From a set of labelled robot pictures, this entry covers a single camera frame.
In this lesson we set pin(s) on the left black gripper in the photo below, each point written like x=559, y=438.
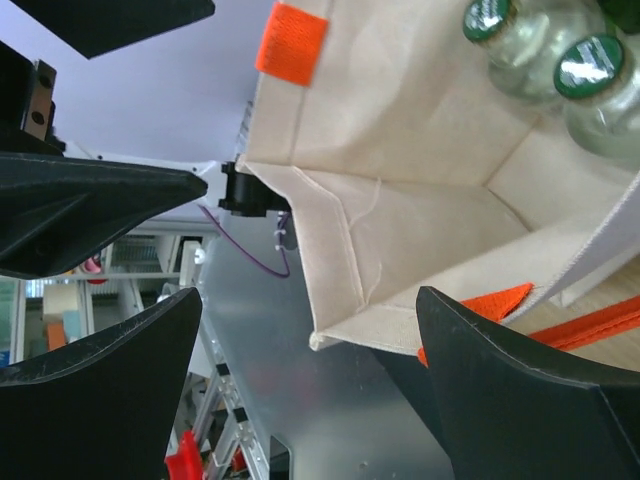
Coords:
x=56, y=212

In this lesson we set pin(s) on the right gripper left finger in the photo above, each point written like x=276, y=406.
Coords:
x=102, y=407

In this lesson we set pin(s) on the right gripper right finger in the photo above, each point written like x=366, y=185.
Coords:
x=513, y=408

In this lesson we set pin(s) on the beige canvas tote bag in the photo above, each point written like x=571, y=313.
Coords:
x=405, y=167

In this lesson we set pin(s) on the clear bottle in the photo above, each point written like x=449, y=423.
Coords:
x=524, y=40
x=598, y=77

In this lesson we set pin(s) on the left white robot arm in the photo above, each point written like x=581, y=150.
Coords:
x=113, y=113

